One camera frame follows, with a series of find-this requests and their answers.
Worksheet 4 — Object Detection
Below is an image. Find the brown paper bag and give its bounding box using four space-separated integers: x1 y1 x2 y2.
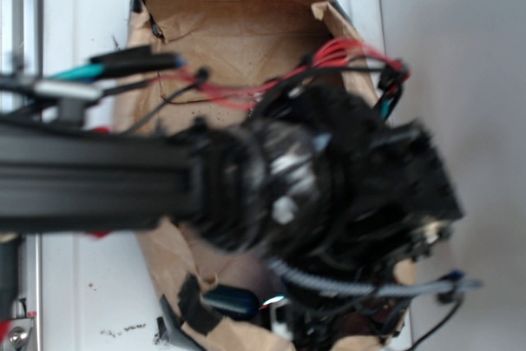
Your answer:
113 0 418 351

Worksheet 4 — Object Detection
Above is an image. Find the grey braided cable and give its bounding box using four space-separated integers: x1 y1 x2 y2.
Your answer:
266 258 484 298

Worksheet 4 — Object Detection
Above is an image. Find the silver corner bracket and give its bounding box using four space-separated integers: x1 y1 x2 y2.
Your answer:
1 318 33 351

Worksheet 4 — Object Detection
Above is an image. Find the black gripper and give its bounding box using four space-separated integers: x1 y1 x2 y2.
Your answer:
262 85 463 350

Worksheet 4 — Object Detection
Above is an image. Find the dark green plastic pickle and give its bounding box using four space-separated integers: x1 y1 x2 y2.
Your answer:
202 284 260 321

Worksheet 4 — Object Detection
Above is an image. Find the red wire bundle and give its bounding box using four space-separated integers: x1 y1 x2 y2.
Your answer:
155 37 412 112

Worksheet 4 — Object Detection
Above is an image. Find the aluminium frame rail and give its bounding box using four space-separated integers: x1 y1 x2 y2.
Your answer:
1 0 43 350

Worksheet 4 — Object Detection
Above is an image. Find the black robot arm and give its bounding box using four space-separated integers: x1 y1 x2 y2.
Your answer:
1 85 464 350

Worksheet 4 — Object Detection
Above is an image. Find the thin black cable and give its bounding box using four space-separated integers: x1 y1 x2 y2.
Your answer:
406 297 465 351

